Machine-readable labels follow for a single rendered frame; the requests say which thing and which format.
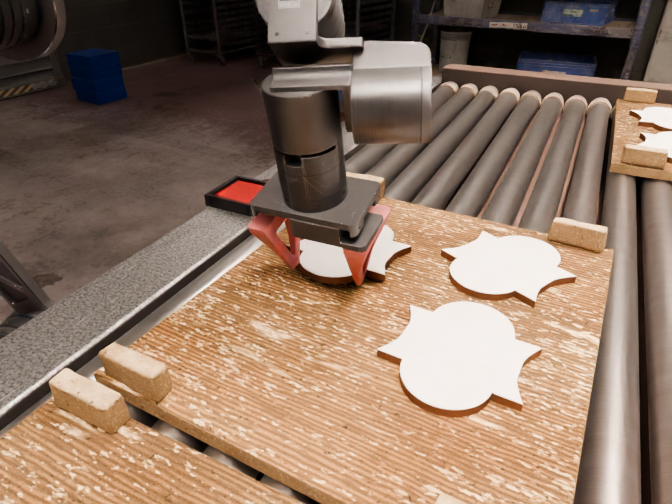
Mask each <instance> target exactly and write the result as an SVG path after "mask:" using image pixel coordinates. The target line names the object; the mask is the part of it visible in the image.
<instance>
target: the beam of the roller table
mask: <svg viewBox="0 0 672 504"><path fill-rule="evenodd" d="M341 127H342V137H343V148H344V158H345V161H347V160H348V159H349V158H351V157H352V156H353V155H354V154H356V153H357V152H358V151H360V150H361V149H362V148H363V147H365V146H366V145H367V144H358V145H355V144H354V140H353V134H352V132H347V131H346V127H345V121H343V122H341ZM253 218H254V215H253V216H251V217H250V216H246V215H242V214H238V213H234V212H230V211H226V210H222V209H218V208H214V207H210V206H209V207H208V208H206V209H205V210H203V211H201V212H200V213H198V214H197V215H195V216H194V217H192V218H190V219H189V220H187V221H186V222H184V223H183V224H181V225H179V226H178V227H176V228H175V229H173V230H172V231H170V232H168V233H167V234H165V235H164V236H162V237H161V238H159V239H157V240H156V241H154V242H153V243H151V244H150V245H148V246H146V247H145V248H143V249H142V250H140V251H139V252H137V253H135V254H134V255H132V256H131V257H129V258H128V259H126V260H124V261H123V262H121V263H120V264H118V265H117V266H115V267H113V268H112V269H110V270H109V271H107V272H105V273H104V274H102V275H101V276H99V277H98V278H96V279H94V280H93V281H91V282H90V283H88V284H87V285H85V286H83V287H82V288H80V289H79V290H77V291H76V292H74V293H72V294H71V295H69V296H68V297H66V298H65V299H63V300H61V301H60V302H58V303H57V304H55V305H54V306H52V307H50V308H49V309H47V310H46V311H44V312H43V313H41V314H39V315H38V316H36V317H35V318H33V319H32V320H30V321H28V322H27V323H25V324H24V325H22V326H21V327H19V328H17V329H16V330H14V331H13V332H11V333H10V334H8V335H6V336H5V337H3V338H2V339H0V431H1V430H2V429H3V428H5V427H6V426H7V425H9V424H10V423H11V422H12V421H14V420H15V419H16V418H18V417H19V416H20V415H21V414H23V413H24V412H25V411H27V410H28V409H29V408H30V407H32V406H33V405H34V404H35V403H37V402H38V401H39V400H41V399H42V398H43V397H44V396H46V395H47V394H48V393H50V392H51V388H50V386H49V381H50V380H51V379H52V378H53V377H55V376H56V375H57V374H58V373H60V372H61V371H62V370H64V369H65V368H68V369H70V370H72V371H73V372H76V371H78V370H79V369H80V368H82V367H83V366H84V365H85V364H87V363H88V362H89V361H91V360H92V359H93V358H94V357H96V356H97V355H98V354H99V352H100V351H101V350H103V349H104V348H106V347H107V346H109V345H110V344H112V343H114V342H115V341H116V340H117V339H119V338H120V337H121V336H123V335H124V334H125V333H126V332H128V331H129V330H130V329H132V328H133V327H134V326H135V325H137V324H138V323H139V322H141V321H142V320H143V319H144V318H146V317H147V316H148V315H149V314H151V313H152V312H153V311H155V310H156V309H157V308H158V307H160V306H161V305H162V304H164V303H165V302H166V301H167V300H169V299H170V298H171V297H173V296H174V295H175V294H176V293H178V292H179V291H180V290H181V289H183V288H184V287H185V286H187V285H188V284H189V283H190V282H192V281H193V280H194V279H196V278H197V277H198V276H199V275H201V274H202V273H203V272H205V271H206V270H207V269H208V268H210V267H211V266H212V265H214V264H215V263H216V262H217V261H219V260H220V259H221V258H222V257H224V256H225V255H226V254H228V253H229V252H230V251H231V250H233V249H234V248H235V247H237V246H238V245H239V244H240V243H242V242H243V241H244V240H246V239H247V238H248V237H249V236H251V235H252V234H251V233H250V231H249V228H248V224H249V223H250V221H251V220H252V219H253Z"/></svg>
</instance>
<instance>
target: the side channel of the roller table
mask: <svg viewBox="0 0 672 504"><path fill-rule="evenodd" d="M449 81H452V82H455V83H456V84H457V85H458V87H459V88H460V87H462V86H463V85H466V84H470V83H471V84H474V85H476V86H477V88H478V91H480V90H481V89H482V88H484V87H487V86H494V87H496V88H497V89H498V92H499V94H500V93H501V92H502V91H503V90H505V89H508V88H515V89H516V90H518V92H519V94H520V98H521V96H522V95H523V94H524V93H526V92H528V91H530V90H535V91H537V92H539V93H540V95H541V102H542V100H543V99H544V98H545V97H546V96H547V95H549V94H550V93H559V94H561V95H562V97H563V100H564V105H565V102H566V101H567V100H568V99H569V98H571V97H572V96H574V95H581V96H583V97H584V98H585V99H586V102H587V108H588V106H589V104H590V103H591V102H592V101H593V100H594V99H596V98H606V99H607V100H608V101H609V102H610V104H611V112H612V109H613V107H614V106H615V104H616V101H617V99H623V98H624V95H625V92H626V89H627V88H643V89H652V90H657V91H658V92H657V97H656V100H655V103H661V104H670V105H672V84H662V83H651V82H641V81H630V80H619V79H609V78H598V77H588V76H577V75H566V74H556V73H545V72H535V71H524V70H513V69H503V68H492V67H481V66H471V65H460V64H448V65H447V66H445V67H444V68H443V71H442V81H441V85H442V84H443V83H445V82H449ZM520 98H519V99H520Z"/></svg>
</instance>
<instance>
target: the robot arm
mask: <svg viewBox="0 0 672 504"><path fill-rule="evenodd" d="M256 5H257V8H258V11H259V13H260V15H261V16H262V18H263V19H264V21H265V23H266V24H267V26H268V45H269V46H270V48H271V49H272V51H273V52H274V54H275V55H276V56H277V58H278V59H279V61H280V62H281V64H282V65H283V66H279V67H273V68H272V71H273V73H271V74H269V75H268V76H266V77H265V78H264V79H263V81H262V83H261V89H262V94H263V99H264V104H265V109H266V114H267V119H268V124H269V129H270V134H271V139H272V144H273V149H274V154H275V159H276V164H277V169H278V171H277V172H276V173H275V174H274V175H273V176H272V177H271V179H270V180H269V181H268V182H267V183H266V184H265V185H264V186H263V188H262V189H261V190H260V191H259V192H258V193H257V194H256V195H255V197H254V198H253V199H252V200H251V201H250V205H251V209H252V213H253V215H254V218H253V219H252V220H251V221H250V223H249V224H248V228H249V231H250V233H251V234H253V235H254V236H255V237H256V238H258V239H259V240H260V241H261V242H262V243H264V244H265V245H266V246H267V247H269V248H270V249H271V250H272V251H274V252H275V253H276V254H277V255H278V256H279V257H280V258H281V259H282V260H283V261H284V262H285V263H286V264H287V265H288V266H289V267H290V268H291V269H294V268H295V267H296V265H297V264H298V263H299V260H300V238H302V239H306V240H311V241H315V242H319V243H324V244H328V245H332V246H337V247H341V248H343V254H344V256H345V259H346V261H347V264H348V266H349V269H350V272H351V274H352V277H353V279H354V281H355V283H356V285H357V286H360V285H361V283H362V282H363V280H364V278H365V275H366V272H367V268H368V264H369V261H370V257H371V253H372V250H373V247H374V245H375V243H376V241H377V239H378V237H379V235H380V233H381V231H382V229H383V227H384V225H385V223H386V221H387V219H388V217H389V215H390V213H391V212H390V207H388V206H385V205H379V204H377V203H378V201H379V200H380V198H381V184H380V183H379V182H378V181H372V180H367V179H361V178H355V177H349V176H346V169H345V158H344V148H343V137H342V127H341V117H340V106H339V96H338V90H342V96H343V107H344V118H345V127H346V131H347V132H352V134H353V140H354V144H355V145H358V144H396V143H430V138H431V119H433V115H432V86H433V82H432V69H431V51H430V49H429V47H428V46H427V45H426V44H424V43H421V42H414V41H411V42H397V41H371V40H369V41H364V38H363V37H346V38H344V36H345V21H344V13H343V5H342V0H256ZM283 222H285V225H286V229H287V232H288V236H289V244H290V251H289V250H288V249H287V247H286V246H285V245H284V244H283V242H282V241H281V240H280V238H279V237H278V236H277V230H278V229H279V227H280V226H281V225H282V224H283Z"/></svg>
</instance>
